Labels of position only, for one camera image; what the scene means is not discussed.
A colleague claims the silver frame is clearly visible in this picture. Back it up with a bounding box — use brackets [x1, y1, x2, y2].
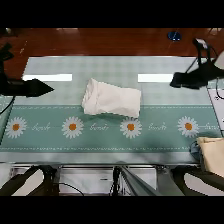
[0, 161, 224, 196]

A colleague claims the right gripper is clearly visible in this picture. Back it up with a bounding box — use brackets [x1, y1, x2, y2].
[169, 70, 205, 90]

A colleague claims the black cable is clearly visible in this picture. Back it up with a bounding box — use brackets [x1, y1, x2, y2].
[214, 77, 224, 101]
[53, 181, 85, 196]
[0, 95, 17, 116]

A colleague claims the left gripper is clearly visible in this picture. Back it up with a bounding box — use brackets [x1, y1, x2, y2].
[0, 77, 36, 98]

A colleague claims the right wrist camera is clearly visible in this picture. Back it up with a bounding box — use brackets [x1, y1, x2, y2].
[191, 37, 210, 73]

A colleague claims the white T-shirt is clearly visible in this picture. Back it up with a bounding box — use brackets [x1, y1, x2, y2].
[81, 77, 142, 119]

